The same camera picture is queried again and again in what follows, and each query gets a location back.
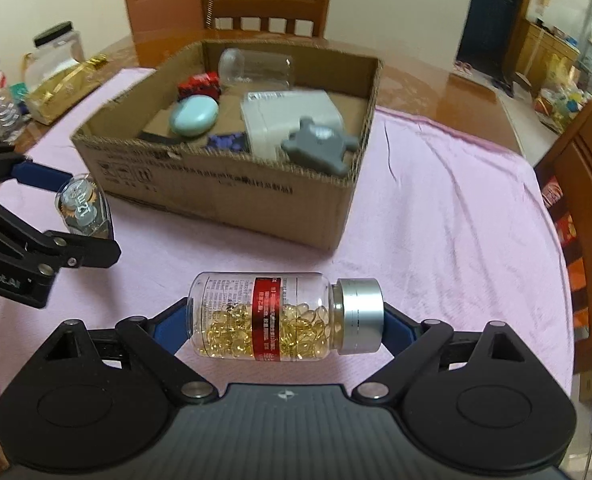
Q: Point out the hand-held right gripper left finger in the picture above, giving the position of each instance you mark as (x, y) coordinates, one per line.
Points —
(168, 330)

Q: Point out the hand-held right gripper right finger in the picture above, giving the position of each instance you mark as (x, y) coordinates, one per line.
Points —
(398, 332)

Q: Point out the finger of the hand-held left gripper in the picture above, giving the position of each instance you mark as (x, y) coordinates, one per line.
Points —
(40, 174)
(85, 254)

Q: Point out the capsule bottle with silver cap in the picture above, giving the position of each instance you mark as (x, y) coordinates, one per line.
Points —
(276, 320)

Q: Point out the cardboard box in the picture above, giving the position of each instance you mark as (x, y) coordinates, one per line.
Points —
(225, 195)

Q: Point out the mint green oval case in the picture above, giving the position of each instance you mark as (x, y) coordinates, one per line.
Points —
(193, 116)

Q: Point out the red toy truck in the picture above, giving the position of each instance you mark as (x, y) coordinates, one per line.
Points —
(198, 85)

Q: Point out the clear plastic jar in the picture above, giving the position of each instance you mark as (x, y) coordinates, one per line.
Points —
(256, 67)

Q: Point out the gold gift box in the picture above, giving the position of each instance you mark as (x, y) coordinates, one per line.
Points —
(55, 95)

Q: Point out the plastic jar with black lid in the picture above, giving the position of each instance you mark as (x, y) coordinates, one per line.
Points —
(58, 50)

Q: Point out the pink towel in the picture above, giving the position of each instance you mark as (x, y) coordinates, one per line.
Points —
(451, 210)

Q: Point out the dark blue patterned box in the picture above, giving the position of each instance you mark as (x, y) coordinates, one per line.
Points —
(228, 142)

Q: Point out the red printed box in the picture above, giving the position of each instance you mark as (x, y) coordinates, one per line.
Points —
(566, 225)

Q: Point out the wooden chair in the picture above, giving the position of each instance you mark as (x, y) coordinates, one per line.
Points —
(586, 200)
(271, 0)

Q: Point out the white plastic box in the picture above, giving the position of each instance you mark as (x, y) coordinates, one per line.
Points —
(276, 120)

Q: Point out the wooden sideboard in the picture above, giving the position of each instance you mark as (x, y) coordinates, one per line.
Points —
(536, 55)

